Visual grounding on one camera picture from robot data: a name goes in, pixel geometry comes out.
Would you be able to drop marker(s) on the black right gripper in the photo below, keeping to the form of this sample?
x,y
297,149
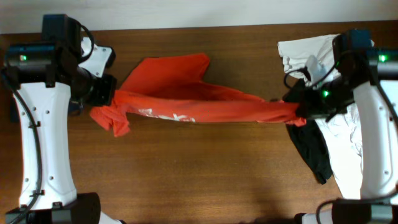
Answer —
x,y
307,107

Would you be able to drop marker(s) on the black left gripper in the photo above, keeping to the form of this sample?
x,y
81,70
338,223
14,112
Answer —
x,y
109,82

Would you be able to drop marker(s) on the orange red printed t-shirt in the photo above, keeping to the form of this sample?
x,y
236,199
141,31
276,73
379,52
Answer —
x,y
172,88

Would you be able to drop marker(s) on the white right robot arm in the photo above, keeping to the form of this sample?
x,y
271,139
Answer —
x,y
368,78

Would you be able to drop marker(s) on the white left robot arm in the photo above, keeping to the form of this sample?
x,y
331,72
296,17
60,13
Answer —
x,y
65,67

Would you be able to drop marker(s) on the white t-shirt with black print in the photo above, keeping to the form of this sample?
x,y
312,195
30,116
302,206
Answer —
x,y
343,132

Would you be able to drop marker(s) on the black garment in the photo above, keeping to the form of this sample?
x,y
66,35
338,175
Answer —
x,y
308,139

